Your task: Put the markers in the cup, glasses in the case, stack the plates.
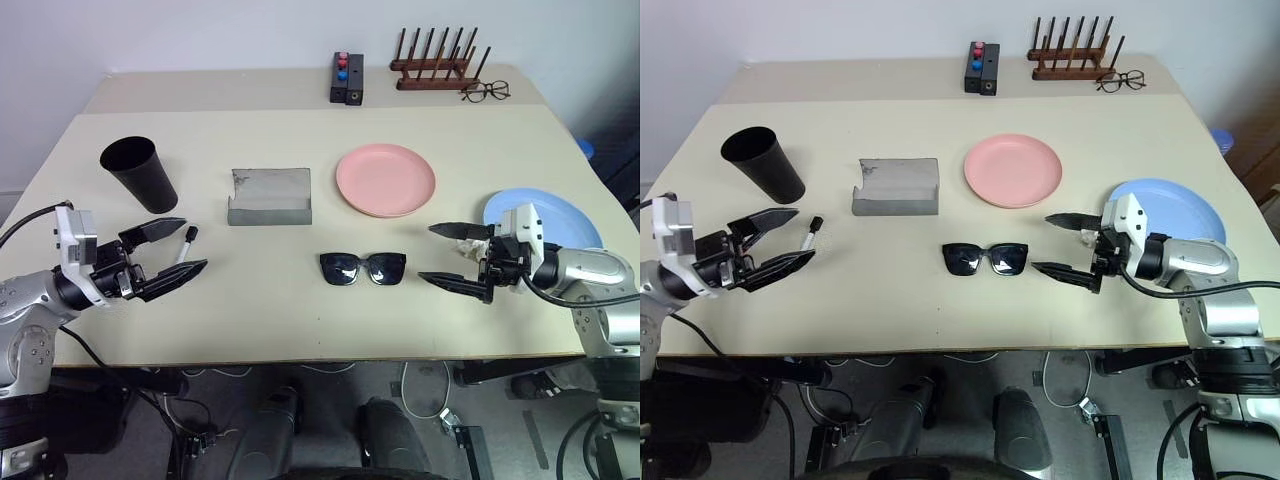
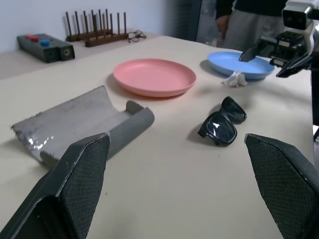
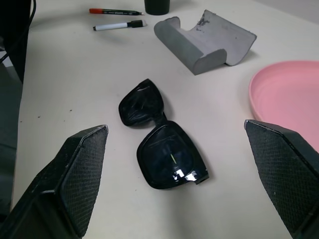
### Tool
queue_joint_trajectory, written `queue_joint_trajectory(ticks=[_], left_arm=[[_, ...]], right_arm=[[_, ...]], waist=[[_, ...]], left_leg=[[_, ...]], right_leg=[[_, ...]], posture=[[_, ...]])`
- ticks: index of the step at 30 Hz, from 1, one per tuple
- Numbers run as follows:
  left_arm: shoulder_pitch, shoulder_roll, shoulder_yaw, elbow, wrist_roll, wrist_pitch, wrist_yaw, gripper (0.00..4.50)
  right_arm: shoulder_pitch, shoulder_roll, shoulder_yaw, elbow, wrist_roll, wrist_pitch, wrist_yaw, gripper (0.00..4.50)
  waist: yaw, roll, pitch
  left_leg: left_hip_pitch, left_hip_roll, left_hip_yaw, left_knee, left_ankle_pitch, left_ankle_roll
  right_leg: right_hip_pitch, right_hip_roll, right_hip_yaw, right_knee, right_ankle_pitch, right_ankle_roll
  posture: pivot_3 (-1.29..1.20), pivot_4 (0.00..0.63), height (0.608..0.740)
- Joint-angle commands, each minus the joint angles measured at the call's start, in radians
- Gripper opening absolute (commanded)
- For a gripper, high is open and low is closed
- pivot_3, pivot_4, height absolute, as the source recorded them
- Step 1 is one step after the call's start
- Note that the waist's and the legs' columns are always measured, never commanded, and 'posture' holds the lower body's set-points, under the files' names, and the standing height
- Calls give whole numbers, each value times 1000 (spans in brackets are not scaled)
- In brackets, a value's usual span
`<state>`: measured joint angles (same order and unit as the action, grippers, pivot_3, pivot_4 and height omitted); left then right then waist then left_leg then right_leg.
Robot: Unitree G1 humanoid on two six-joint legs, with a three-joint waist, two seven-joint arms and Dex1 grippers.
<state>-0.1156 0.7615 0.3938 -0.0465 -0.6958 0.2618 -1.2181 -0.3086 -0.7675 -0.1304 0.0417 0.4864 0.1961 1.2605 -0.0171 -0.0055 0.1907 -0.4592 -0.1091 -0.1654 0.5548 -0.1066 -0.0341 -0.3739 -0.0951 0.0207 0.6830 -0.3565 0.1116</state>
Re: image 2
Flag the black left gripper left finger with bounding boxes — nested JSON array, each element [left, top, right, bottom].
[[0, 132, 111, 239]]

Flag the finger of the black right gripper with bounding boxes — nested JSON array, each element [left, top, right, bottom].
[[275, 55, 314, 78], [240, 42, 265, 63]]

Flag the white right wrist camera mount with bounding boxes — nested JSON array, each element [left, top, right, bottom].
[[281, 0, 319, 57]]

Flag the black sunglasses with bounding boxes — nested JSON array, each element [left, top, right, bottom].
[[198, 96, 247, 147]]

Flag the black box with coloured buttons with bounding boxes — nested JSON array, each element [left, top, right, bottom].
[[16, 33, 61, 64]]

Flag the pink plastic plate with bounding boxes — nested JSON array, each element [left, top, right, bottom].
[[113, 58, 197, 98]]

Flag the crumpled white paper ball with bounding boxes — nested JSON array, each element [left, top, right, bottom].
[[221, 71, 248, 87]]

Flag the bystander bare hand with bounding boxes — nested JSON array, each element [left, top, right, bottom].
[[216, 15, 231, 33]]

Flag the grey sponge block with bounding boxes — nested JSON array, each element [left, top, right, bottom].
[[10, 85, 155, 172]]

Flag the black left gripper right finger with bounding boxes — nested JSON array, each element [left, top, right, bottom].
[[244, 133, 319, 239]]

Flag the person in grey trousers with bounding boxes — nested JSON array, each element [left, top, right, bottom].
[[215, 0, 287, 53]]

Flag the thin-framed clear eyeglasses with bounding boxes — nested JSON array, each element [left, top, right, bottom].
[[127, 29, 147, 43]]

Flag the brown wooden peg rack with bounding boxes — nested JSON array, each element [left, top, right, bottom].
[[65, 8, 128, 48]]

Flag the blue plastic plate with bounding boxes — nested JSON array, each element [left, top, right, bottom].
[[207, 51, 275, 82]]

